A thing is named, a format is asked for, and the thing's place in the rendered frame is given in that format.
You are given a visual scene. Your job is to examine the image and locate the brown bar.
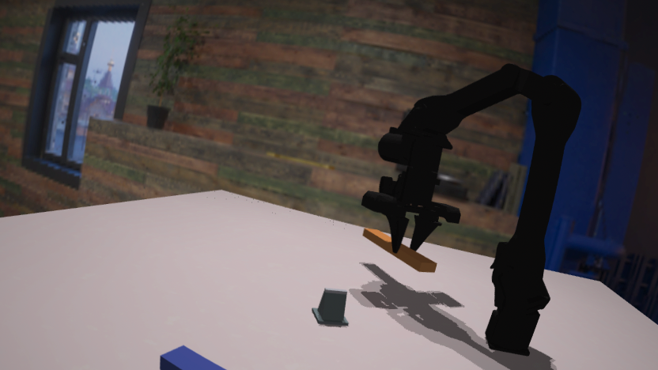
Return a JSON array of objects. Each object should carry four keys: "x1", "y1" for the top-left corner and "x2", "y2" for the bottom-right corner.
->
[{"x1": 363, "y1": 228, "x2": 437, "y2": 273}]

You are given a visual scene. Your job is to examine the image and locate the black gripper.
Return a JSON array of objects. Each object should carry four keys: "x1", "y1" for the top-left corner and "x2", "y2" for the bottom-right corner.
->
[{"x1": 361, "y1": 167, "x2": 461, "y2": 253}]

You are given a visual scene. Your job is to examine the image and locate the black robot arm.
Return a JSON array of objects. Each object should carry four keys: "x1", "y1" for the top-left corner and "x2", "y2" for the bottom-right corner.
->
[{"x1": 378, "y1": 63, "x2": 581, "y2": 356}]

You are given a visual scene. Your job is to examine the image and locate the blue rectangular block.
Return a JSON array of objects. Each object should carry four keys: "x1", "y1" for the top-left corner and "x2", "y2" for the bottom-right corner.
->
[{"x1": 160, "y1": 345, "x2": 226, "y2": 370}]

